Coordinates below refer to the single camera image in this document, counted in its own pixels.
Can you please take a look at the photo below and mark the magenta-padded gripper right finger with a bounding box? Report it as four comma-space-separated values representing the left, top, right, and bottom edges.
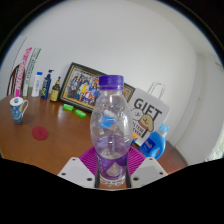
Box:
125, 146, 169, 190

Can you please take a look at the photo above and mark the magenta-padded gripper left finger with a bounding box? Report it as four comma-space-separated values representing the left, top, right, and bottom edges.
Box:
57, 146, 101, 189

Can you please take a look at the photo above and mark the clear purple-capped water bottle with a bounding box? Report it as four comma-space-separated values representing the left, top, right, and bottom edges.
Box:
89, 74, 134, 189

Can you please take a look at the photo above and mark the flat round red coaster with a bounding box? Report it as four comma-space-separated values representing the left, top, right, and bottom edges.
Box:
31, 125, 50, 141

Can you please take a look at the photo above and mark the white paper gift bag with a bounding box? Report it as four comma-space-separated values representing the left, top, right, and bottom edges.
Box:
127, 81, 172, 148

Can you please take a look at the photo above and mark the framed group photo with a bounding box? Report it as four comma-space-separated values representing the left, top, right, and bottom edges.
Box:
58, 61, 136, 114

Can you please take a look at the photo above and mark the blue yellow painted mug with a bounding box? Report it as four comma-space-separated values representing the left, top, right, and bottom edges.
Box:
9, 96, 30, 125

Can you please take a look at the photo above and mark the dark blue pump bottle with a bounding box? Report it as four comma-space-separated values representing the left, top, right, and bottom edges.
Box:
40, 69, 54, 100

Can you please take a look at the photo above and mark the white green shuttlecock tube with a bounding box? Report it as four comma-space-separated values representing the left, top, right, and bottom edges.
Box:
22, 47, 42, 98

